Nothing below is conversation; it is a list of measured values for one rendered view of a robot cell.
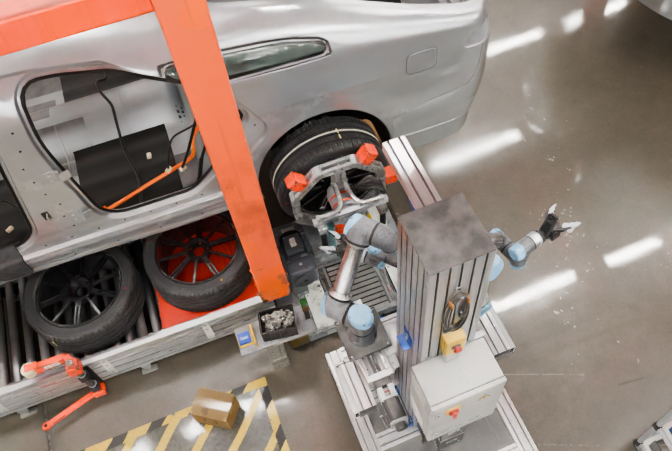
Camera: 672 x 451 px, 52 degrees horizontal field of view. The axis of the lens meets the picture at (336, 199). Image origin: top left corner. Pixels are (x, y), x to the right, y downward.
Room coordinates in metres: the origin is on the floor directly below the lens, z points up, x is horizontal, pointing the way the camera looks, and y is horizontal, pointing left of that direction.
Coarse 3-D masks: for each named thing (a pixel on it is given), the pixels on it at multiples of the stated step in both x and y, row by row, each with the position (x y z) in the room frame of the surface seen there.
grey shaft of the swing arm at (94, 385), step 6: (66, 360) 1.49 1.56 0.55; (72, 366) 1.46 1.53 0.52; (84, 372) 1.48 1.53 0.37; (90, 372) 1.50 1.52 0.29; (78, 378) 1.45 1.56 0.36; (84, 378) 1.45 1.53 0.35; (90, 378) 1.47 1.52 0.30; (96, 378) 1.50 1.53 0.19; (90, 384) 1.46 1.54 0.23; (96, 384) 1.47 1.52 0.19; (96, 390) 1.45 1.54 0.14
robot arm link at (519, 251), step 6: (522, 240) 1.49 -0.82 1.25; (528, 240) 1.49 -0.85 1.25; (516, 246) 1.47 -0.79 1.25; (522, 246) 1.46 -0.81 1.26; (528, 246) 1.46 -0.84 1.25; (534, 246) 1.46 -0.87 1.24; (510, 252) 1.46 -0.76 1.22; (516, 252) 1.44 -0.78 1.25; (522, 252) 1.43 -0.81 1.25; (528, 252) 1.44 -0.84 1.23; (516, 258) 1.42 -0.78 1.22; (522, 258) 1.42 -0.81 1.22
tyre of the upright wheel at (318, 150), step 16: (304, 128) 2.38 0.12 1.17; (320, 128) 2.35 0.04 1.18; (336, 128) 2.35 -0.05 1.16; (352, 128) 2.36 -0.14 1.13; (368, 128) 2.42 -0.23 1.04; (288, 144) 2.32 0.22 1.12; (304, 144) 2.28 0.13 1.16; (320, 144) 2.25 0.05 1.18; (336, 144) 2.24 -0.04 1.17; (352, 144) 2.24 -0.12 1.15; (272, 160) 2.31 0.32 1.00; (288, 160) 2.23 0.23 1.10; (304, 160) 2.18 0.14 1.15; (320, 160) 2.18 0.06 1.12; (384, 160) 2.27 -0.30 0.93; (272, 176) 2.26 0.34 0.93; (288, 192) 2.13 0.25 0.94; (288, 208) 2.13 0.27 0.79
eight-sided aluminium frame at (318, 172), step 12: (348, 156) 2.19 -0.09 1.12; (312, 168) 2.15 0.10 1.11; (324, 168) 2.14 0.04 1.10; (336, 168) 2.12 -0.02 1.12; (348, 168) 2.13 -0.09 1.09; (360, 168) 2.15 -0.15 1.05; (372, 168) 2.16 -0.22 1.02; (384, 168) 2.19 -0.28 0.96; (312, 180) 2.08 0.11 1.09; (384, 180) 2.18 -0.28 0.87; (372, 192) 2.21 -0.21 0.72; (300, 216) 2.06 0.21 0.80; (312, 216) 2.12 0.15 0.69
